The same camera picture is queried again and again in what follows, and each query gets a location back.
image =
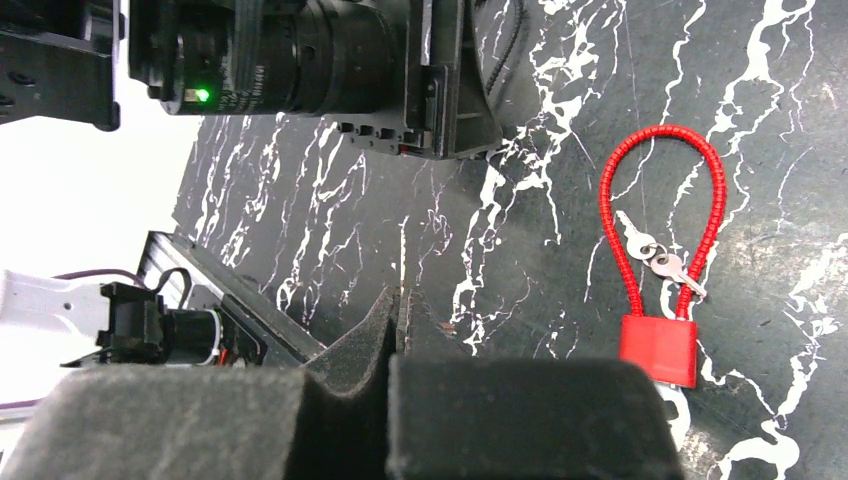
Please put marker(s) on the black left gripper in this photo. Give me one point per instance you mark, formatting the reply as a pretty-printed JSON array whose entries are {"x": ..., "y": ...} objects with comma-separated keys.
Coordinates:
[{"x": 436, "y": 106}]

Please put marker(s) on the black cable padlock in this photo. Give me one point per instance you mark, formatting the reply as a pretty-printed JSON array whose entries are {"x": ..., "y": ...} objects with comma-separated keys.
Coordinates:
[{"x": 518, "y": 10}]

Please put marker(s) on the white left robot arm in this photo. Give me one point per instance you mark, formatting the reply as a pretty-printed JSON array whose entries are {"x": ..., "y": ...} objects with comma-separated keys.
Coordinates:
[{"x": 322, "y": 123}]

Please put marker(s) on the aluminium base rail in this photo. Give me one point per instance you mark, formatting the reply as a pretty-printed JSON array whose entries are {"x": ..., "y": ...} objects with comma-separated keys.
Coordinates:
[{"x": 255, "y": 331}]

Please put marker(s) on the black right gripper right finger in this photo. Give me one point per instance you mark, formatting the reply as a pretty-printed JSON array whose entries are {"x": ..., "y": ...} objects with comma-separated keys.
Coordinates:
[{"x": 455, "y": 416}]

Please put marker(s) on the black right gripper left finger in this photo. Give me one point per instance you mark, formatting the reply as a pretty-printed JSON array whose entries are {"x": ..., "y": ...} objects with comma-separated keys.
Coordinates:
[{"x": 324, "y": 420}]

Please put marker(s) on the silver red-lock keys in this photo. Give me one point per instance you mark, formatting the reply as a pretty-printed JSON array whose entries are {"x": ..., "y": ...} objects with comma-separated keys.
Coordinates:
[{"x": 644, "y": 247}]

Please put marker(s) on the red cable padlock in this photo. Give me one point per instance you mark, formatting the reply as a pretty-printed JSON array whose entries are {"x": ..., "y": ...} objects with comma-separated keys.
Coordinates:
[{"x": 664, "y": 348}]

